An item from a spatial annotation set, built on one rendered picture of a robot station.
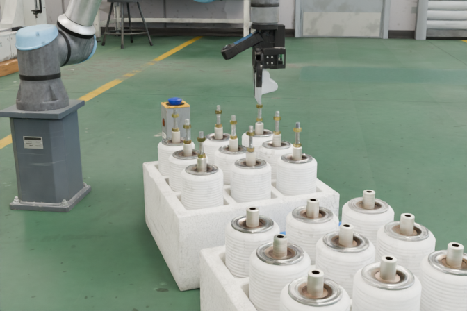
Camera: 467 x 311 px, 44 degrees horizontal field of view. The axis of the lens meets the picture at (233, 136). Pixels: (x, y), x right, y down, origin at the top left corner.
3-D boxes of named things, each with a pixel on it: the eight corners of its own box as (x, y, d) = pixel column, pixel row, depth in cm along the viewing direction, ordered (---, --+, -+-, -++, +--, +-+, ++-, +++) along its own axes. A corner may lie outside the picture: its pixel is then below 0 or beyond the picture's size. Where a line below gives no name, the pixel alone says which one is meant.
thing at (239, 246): (235, 334, 100) (235, 239, 95) (219, 305, 108) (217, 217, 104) (286, 323, 103) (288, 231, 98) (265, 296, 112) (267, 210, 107)
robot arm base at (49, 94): (6, 110, 164) (2, 76, 161) (31, 99, 179) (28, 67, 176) (56, 112, 162) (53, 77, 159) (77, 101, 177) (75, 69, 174)
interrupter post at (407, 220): (404, 237, 96) (406, 219, 95) (395, 231, 99) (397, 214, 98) (416, 234, 97) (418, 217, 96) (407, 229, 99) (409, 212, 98)
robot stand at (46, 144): (9, 209, 171) (-3, 111, 163) (37, 187, 189) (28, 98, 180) (68, 212, 168) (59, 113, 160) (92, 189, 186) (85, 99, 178)
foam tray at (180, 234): (180, 291, 126) (178, 216, 121) (145, 222, 161) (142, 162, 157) (336, 262, 139) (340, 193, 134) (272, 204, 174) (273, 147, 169)
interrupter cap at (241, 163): (268, 161, 136) (268, 158, 136) (265, 171, 129) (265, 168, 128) (237, 159, 137) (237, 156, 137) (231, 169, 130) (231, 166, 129)
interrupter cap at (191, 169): (182, 167, 131) (181, 164, 131) (213, 164, 133) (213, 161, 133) (188, 178, 124) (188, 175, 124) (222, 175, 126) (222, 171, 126)
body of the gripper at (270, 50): (285, 71, 150) (286, 24, 146) (252, 71, 149) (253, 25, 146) (281, 66, 157) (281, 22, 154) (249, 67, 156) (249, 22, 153)
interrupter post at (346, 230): (342, 248, 93) (343, 229, 92) (335, 241, 95) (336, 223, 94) (356, 246, 93) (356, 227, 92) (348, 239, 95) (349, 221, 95)
